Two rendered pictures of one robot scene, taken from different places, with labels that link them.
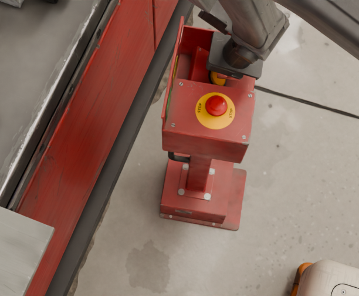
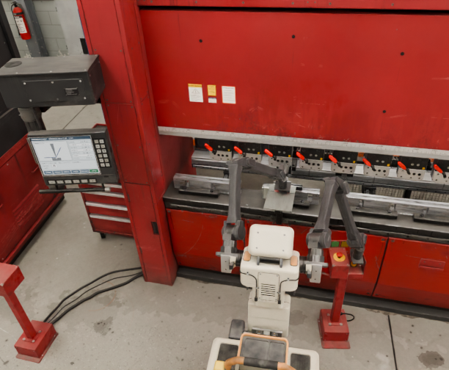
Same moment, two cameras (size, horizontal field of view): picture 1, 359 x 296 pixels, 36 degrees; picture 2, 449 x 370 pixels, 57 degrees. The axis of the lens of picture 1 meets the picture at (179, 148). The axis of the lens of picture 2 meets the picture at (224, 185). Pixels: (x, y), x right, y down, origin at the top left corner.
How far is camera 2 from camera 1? 2.11 m
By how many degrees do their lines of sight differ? 55
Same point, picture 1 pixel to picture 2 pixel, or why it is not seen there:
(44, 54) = (334, 213)
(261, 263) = not seen: hidden behind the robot
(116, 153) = not seen: hidden behind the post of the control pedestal
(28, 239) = (287, 208)
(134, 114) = (355, 299)
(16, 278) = (280, 208)
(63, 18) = not seen: hidden behind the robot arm
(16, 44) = (334, 209)
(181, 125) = (331, 250)
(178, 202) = (323, 314)
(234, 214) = (328, 345)
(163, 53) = (389, 305)
